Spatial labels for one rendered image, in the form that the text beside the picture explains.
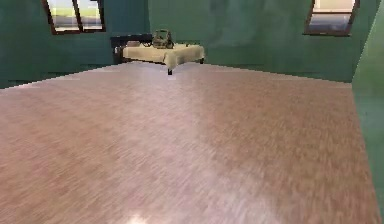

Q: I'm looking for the brown framed window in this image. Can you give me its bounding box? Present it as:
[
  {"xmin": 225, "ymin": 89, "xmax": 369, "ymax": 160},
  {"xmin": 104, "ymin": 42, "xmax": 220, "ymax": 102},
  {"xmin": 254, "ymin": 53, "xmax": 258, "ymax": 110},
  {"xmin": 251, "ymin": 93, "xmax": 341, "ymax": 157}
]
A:
[
  {"xmin": 302, "ymin": 0, "xmax": 361, "ymax": 37},
  {"xmin": 40, "ymin": 0, "xmax": 107, "ymax": 36}
]

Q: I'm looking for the olive green bag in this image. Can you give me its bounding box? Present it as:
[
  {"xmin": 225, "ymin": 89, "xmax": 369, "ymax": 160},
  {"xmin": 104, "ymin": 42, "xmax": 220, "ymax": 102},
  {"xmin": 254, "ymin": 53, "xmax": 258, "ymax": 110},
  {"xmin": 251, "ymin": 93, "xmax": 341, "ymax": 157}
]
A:
[{"xmin": 151, "ymin": 28, "xmax": 175, "ymax": 50}]

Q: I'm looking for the bed with cream cover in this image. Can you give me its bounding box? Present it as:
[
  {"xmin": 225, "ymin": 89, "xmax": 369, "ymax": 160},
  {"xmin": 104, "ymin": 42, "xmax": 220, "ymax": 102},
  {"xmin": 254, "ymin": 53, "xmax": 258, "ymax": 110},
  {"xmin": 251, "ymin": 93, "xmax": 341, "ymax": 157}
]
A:
[{"xmin": 110, "ymin": 33, "xmax": 206, "ymax": 76}]

